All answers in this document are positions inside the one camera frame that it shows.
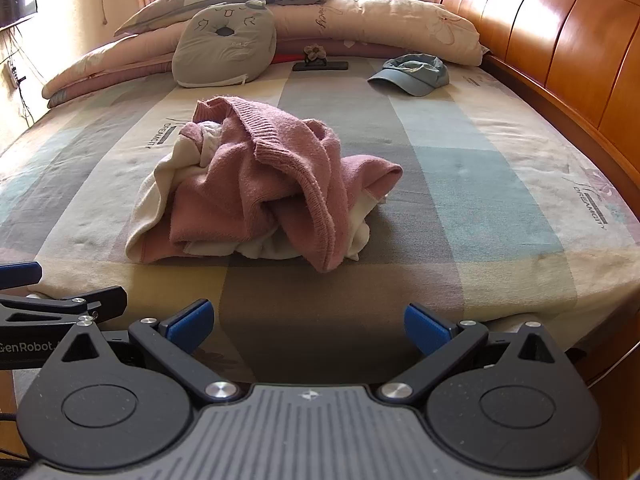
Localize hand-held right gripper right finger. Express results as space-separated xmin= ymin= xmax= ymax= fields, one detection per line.
xmin=375 ymin=302 xmax=558 ymax=406

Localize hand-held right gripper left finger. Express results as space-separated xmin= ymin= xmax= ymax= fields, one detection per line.
xmin=61 ymin=299 xmax=246 ymax=406

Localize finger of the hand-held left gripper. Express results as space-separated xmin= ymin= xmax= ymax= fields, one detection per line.
xmin=0 ymin=261 xmax=44 ymax=292
xmin=0 ymin=286 xmax=128 ymax=332

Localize pink and white sweater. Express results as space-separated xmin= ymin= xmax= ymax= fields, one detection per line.
xmin=125 ymin=95 xmax=404 ymax=274

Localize light blue cap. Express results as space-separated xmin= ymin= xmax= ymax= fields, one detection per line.
xmin=367 ymin=53 xmax=450 ymax=98

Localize grey cat face cushion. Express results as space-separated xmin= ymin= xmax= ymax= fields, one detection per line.
xmin=171 ymin=0 xmax=277 ymax=88

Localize black phone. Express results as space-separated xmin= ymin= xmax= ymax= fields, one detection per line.
xmin=292 ymin=61 xmax=349 ymax=72

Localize pink quilt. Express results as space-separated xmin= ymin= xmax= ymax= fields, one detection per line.
xmin=47 ymin=37 xmax=481 ymax=109

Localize beige floral quilt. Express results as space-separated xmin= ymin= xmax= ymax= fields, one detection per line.
xmin=41 ymin=0 xmax=490 ymax=101

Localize wooden bed headboard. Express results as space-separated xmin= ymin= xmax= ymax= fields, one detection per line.
xmin=433 ymin=0 xmax=640 ymax=461

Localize black wall cables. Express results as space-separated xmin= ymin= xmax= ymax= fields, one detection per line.
xmin=0 ymin=27 xmax=36 ymax=126

